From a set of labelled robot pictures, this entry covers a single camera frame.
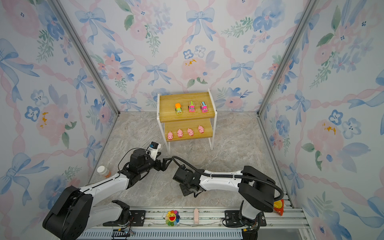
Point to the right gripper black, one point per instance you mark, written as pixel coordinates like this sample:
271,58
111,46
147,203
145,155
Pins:
184,192

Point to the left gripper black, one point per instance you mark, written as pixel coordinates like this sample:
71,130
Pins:
163,166

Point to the pink pig toy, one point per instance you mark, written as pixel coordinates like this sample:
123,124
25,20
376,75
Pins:
190,132
180,133
170,136
201,129

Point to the orange green toy car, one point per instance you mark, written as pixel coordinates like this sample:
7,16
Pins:
178,109

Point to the green pink toy truck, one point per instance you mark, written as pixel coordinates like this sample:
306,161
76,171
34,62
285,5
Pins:
191,107

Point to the blue pink toy truck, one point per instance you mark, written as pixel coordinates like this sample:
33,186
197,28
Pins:
204,107

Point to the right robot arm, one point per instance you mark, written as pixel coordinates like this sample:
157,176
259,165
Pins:
259,191

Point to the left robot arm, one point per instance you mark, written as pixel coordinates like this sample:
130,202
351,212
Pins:
77,209

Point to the white wooden two-tier shelf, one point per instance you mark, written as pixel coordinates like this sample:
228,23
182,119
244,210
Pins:
168,120

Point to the rainbow smiling flower toy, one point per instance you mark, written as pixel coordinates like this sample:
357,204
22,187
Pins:
172,218

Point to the white cap orange bottle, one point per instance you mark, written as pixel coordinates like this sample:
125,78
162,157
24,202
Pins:
104,171

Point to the red orange toy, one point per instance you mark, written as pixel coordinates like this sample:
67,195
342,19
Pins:
279,207

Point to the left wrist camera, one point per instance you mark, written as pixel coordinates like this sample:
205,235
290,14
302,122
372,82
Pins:
154,147

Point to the pink block on rail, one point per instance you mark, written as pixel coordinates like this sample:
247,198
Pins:
196,216

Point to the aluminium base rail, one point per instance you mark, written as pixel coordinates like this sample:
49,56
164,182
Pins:
293,225

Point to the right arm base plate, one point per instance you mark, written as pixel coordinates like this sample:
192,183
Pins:
234,219

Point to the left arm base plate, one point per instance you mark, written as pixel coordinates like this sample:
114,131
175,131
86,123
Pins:
133,218

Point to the aluminium corner post left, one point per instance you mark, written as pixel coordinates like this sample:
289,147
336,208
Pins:
64,19

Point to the aluminium corner post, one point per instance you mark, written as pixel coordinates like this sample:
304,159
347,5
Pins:
291,47
64,19

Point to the aluminium corner post right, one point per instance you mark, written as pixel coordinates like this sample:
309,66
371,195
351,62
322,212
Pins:
291,47

